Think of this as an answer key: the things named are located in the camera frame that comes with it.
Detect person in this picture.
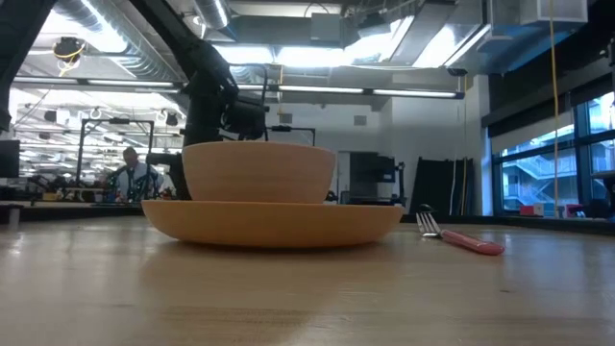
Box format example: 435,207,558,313
111,146,164,203

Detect black equipment cabinet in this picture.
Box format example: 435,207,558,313
348,151,407,207

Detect black leaning panel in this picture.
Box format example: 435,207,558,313
410,157,476,216

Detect black dome ceiling camera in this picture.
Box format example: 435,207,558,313
51,36,86,64

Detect black monitor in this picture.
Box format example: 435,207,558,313
0,138,21,180

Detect orange round plate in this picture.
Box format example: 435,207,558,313
140,199,405,250

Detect yellow hanging cable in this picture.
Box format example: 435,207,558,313
549,0,562,217

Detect fork with red handle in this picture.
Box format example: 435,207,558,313
415,210,505,257

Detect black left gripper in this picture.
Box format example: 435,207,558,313
168,76,239,201

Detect large rectangular air duct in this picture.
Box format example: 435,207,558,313
343,0,491,68

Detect black aluminium table frame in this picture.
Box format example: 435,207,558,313
0,201,615,236

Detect orange round bowl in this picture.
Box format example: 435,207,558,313
181,140,337,205

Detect window wall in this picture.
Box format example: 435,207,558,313
492,90,615,217

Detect grey ceiling box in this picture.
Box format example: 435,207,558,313
309,12,342,42

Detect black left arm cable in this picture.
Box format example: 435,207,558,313
229,62,270,141

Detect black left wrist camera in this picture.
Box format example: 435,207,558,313
223,98,269,141

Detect silver spiral air duct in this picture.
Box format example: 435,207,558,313
52,0,186,83

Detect long ceiling light strip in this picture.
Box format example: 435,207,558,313
12,76,465,101

